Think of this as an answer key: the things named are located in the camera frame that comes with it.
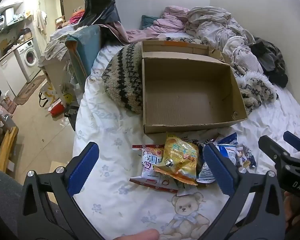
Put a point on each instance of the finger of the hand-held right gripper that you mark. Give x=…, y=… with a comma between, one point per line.
x=296, y=142
x=272, y=147

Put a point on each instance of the small dark blue snack packet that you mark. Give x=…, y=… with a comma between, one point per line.
x=246, y=155

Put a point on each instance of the person's right hand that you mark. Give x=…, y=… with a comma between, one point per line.
x=296, y=212

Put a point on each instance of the white yellow tote bag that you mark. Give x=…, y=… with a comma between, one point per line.
x=47, y=95

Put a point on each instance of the white cabinet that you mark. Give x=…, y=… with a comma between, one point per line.
x=7, y=75

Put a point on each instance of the pink blanket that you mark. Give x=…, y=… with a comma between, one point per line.
x=170, y=20

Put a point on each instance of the brown door mat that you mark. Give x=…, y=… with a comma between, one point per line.
x=30, y=91

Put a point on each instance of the white hanging towel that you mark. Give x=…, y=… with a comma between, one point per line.
x=41, y=21

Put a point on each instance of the grey white snack packet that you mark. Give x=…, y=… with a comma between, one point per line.
x=186, y=190

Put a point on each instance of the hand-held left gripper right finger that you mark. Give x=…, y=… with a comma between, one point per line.
x=217, y=172

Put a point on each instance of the white washing machine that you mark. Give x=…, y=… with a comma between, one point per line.
x=27, y=55

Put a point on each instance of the yellow snack packet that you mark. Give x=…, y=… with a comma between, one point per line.
x=180, y=155

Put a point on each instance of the person's left hand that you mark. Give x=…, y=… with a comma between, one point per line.
x=140, y=235

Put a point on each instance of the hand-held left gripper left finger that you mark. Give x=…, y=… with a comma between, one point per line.
x=85, y=170

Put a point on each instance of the brown cardboard box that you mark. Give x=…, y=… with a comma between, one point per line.
x=190, y=97

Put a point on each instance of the person's dark pants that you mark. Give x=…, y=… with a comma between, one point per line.
x=2, y=205

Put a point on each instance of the black plastic bag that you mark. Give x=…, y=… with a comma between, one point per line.
x=100, y=2

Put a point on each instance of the wooden chair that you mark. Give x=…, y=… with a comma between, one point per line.
x=5, y=142

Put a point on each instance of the fuzzy beige black striped blanket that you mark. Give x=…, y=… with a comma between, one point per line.
x=122, y=80

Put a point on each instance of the blue popcorn snack packet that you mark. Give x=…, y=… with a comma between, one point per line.
x=226, y=152

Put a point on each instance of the teal pillow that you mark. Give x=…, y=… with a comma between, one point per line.
x=148, y=21

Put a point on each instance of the white red-edged snack packet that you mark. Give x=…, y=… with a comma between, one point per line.
x=150, y=160

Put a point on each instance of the white bear print bedsheet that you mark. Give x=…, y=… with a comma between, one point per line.
x=110, y=140

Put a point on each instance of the dark clothes pile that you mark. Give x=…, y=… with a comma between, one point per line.
x=272, y=60

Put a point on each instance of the red bag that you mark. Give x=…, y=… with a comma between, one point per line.
x=57, y=108

